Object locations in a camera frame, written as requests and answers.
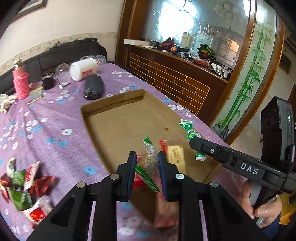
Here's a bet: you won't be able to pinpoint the cardboard box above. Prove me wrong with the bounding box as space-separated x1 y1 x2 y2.
80 89 223 226

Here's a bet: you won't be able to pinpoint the wooden cabinet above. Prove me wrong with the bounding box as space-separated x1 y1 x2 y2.
125 44 232 116

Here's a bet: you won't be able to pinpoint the black sofa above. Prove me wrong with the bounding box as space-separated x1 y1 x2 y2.
0 38 108 95

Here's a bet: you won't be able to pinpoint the clear glass cup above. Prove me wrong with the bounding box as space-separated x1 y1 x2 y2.
55 63 73 86

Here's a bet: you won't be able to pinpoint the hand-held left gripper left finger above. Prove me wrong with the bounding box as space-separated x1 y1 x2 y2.
26 152 137 241

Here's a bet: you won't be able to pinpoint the person's right hand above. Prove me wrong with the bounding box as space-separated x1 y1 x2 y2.
240 179 283 230

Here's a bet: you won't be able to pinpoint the pile of snack packets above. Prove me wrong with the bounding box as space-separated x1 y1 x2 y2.
0 157 55 223

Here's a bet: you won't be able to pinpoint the white plastic jar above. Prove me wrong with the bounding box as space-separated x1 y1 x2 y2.
69 58 99 81

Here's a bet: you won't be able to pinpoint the black glasses case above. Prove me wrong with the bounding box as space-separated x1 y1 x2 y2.
83 75 104 100

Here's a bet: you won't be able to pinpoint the white flat box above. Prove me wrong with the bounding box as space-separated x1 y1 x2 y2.
123 39 151 47

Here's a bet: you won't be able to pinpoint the green candy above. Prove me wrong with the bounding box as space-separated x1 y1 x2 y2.
180 119 207 161
135 136 160 193

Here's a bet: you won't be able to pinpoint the beige cracker packet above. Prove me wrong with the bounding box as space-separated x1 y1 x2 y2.
166 145 187 175

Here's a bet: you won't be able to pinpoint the small black pouch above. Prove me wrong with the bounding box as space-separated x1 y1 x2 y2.
41 74 57 91

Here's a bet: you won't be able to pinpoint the small printed booklet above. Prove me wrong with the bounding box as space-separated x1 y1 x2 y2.
26 83 45 105

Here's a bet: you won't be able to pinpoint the pink knit-sleeved bottle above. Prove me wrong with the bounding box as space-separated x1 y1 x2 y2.
12 59 30 100

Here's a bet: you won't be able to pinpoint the white gloves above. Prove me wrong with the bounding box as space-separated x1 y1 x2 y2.
0 93 18 113

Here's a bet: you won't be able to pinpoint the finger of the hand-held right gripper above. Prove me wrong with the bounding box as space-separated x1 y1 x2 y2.
189 136 236 168

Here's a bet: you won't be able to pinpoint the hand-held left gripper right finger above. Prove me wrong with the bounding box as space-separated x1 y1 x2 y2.
158 152 266 241

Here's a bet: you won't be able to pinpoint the assorted cabinet clutter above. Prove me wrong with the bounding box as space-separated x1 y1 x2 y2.
149 30 234 80

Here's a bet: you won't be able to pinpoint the blue printed plastic bag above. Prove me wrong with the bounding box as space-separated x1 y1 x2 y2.
80 54 107 66

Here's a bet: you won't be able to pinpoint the framed wall picture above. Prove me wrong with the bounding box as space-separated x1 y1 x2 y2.
14 0 48 21

